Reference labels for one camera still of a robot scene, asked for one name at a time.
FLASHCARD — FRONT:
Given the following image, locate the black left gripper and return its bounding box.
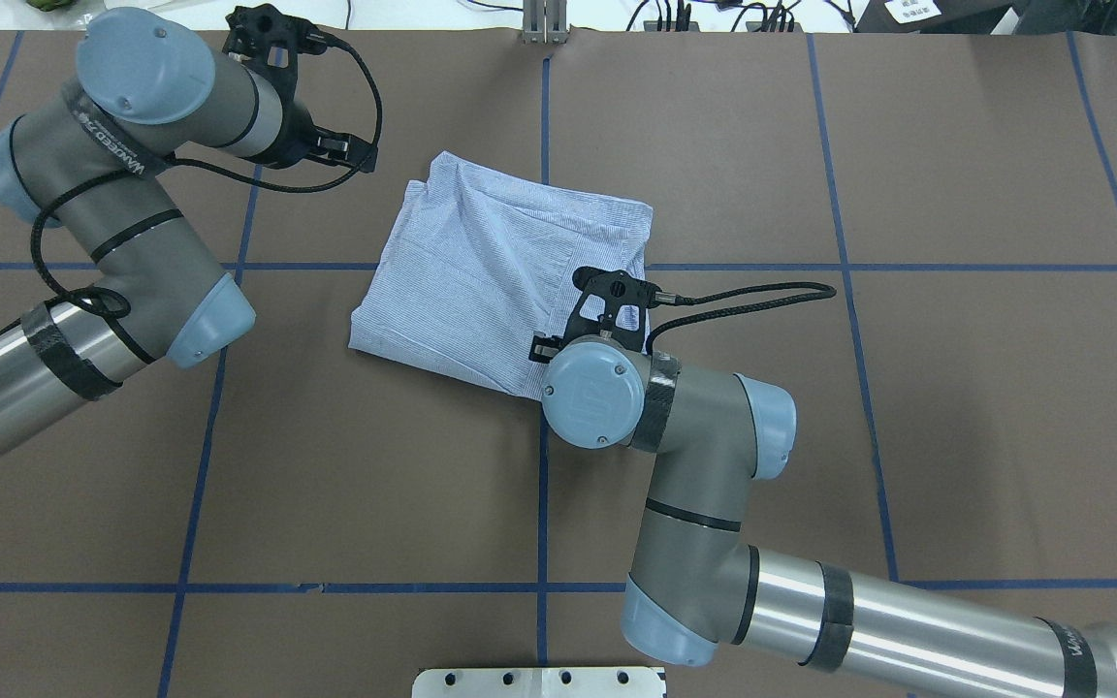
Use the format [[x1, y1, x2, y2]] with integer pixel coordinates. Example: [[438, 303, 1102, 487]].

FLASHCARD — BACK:
[[273, 99, 380, 173]]

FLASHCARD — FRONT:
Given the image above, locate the light blue striped shirt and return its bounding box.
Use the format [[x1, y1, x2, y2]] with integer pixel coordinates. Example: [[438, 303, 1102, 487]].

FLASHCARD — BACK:
[[349, 151, 653, 400]]

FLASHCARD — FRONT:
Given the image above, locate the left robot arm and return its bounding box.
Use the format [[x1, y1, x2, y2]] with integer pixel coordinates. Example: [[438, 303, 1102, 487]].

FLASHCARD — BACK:
[[0, 4, 380, 457]]

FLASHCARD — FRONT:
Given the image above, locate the clear MINI plastic bag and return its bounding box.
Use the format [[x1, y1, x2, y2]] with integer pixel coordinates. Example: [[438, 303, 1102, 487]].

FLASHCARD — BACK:
[[70, 0, 176, 27]]

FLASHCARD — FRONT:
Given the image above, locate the green folded cloth pouch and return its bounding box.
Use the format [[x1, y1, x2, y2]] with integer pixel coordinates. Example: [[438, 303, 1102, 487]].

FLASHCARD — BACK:
[[25, 0, 80, 13]]

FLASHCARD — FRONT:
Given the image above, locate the black desktop device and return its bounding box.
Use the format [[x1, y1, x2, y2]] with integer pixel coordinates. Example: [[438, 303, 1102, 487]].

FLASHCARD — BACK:
[[855, 0, 1117, 36]]

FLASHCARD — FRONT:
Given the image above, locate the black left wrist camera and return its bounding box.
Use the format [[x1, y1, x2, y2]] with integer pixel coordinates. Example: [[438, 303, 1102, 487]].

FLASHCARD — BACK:
[[222, 4, 333, 102]]

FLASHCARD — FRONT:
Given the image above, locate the aluminium frame post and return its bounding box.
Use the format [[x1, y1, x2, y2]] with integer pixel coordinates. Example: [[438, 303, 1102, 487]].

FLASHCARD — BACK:
[[521, 0, 570, 46]]

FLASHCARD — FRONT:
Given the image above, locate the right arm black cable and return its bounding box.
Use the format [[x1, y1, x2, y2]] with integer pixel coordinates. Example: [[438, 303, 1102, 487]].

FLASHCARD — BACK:
[[646, 283, 838, 355]]

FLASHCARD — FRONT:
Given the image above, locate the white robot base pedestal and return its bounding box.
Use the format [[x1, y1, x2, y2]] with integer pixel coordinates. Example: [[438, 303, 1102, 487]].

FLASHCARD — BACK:
[[411, 666, 668, 697]]

